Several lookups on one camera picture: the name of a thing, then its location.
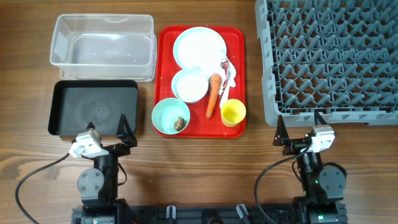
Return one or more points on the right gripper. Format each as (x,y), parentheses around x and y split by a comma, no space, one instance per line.
(282,135)

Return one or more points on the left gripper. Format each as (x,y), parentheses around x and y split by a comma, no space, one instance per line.
(127,139)

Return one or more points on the mint green bowl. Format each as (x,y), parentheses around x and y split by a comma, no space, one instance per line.
(167,112)

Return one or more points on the yellow plastic cup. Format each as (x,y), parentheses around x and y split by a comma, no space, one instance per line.
(233,112)

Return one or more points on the brown food scrap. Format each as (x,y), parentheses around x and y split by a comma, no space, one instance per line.
(179,124)

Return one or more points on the white napkin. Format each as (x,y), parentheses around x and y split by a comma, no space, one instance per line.
(232,75)

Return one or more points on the light blue rice bowl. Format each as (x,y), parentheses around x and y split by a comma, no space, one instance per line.
(187,72)

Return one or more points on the orange carrot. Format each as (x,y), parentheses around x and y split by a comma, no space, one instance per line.
(215,85)

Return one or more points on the red snack wrapper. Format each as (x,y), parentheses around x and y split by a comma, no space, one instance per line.
(225,67)

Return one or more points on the white rice pile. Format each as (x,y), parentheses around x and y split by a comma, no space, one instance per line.
(190,88)

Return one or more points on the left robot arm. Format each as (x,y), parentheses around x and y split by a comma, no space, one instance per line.
(99,185)

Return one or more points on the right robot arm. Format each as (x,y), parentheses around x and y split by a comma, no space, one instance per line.
(323,183)

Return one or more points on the grey dishwasher rack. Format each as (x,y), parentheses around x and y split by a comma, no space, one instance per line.
(338,58)

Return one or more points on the black plastic tray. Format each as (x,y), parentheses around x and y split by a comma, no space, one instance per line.
(76,103)

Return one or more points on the white plastic spoon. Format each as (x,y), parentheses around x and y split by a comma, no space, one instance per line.
(225,96)

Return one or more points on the clear plastic storage bin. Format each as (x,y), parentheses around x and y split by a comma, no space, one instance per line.
(104,47)

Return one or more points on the red serving tray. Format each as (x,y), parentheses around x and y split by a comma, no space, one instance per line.
(199,126)

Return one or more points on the large light blue plate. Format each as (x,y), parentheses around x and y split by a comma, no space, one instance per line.
(200,48)

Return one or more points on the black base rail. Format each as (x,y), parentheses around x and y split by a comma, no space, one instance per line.
(275,213)

